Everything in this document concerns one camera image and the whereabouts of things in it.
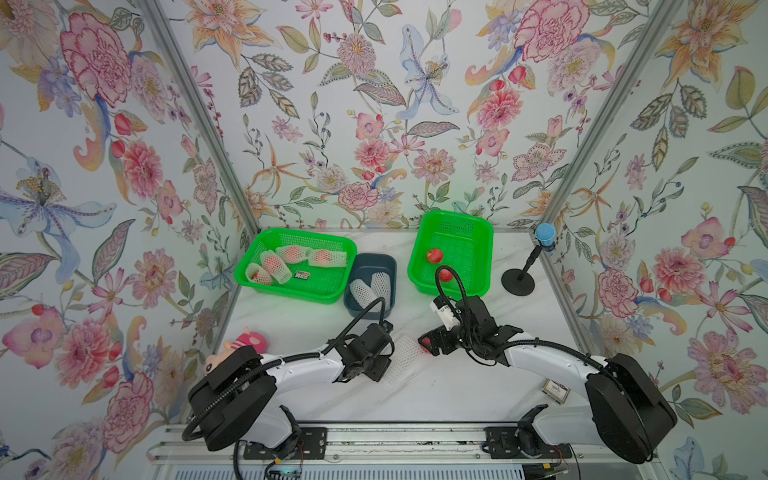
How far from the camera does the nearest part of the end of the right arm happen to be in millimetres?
642

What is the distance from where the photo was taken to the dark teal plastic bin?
3.19 ft

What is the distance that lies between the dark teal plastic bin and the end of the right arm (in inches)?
8.6
